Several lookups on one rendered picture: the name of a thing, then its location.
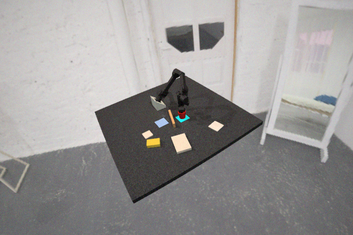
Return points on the beige flat pad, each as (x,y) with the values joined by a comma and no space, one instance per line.
(215,126)

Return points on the yellow rectangular block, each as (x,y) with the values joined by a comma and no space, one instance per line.
(153,143)

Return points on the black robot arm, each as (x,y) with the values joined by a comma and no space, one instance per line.
(182,94)

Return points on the red cup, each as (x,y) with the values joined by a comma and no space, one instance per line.
(182,115)

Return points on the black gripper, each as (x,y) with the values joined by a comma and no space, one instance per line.
(181,106)

